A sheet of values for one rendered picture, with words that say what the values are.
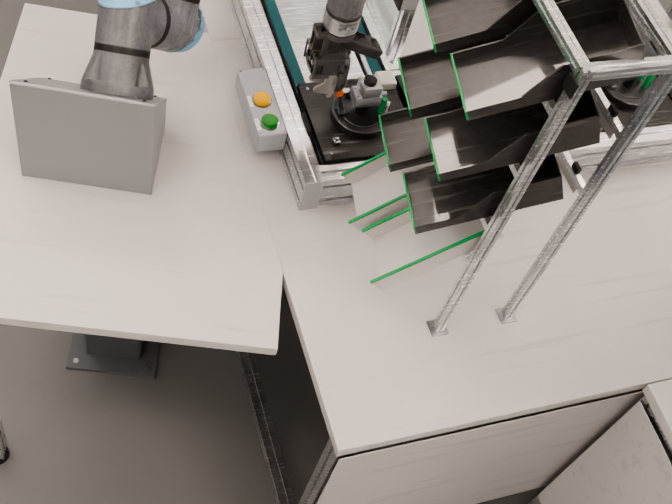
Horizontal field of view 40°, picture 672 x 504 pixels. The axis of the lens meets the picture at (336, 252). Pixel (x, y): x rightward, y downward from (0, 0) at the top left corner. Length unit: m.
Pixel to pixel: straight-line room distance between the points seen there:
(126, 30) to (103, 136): 0.22
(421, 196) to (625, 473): 0.91
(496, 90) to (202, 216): 0.82
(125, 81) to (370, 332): 0.73
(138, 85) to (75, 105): 0.14
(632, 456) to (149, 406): 1.36
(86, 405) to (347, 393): 1.09
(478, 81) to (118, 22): 0.78
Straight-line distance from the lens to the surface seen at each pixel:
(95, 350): 2.84
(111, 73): 1.97
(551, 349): 2.12
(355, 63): 2.41
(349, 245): 2.11
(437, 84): 1.75
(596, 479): 2.47
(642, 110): 1.62
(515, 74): 1.56
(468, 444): 2.12
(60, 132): 2.02
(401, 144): 1.86
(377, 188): 2.00
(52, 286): 2.00
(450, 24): 1.64
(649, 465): 2.27
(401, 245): 1.92
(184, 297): 1.98
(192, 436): 2.78
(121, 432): 2.78
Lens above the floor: 2.56
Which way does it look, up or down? 54 degrees down
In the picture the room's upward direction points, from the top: 19 degrees clockwise
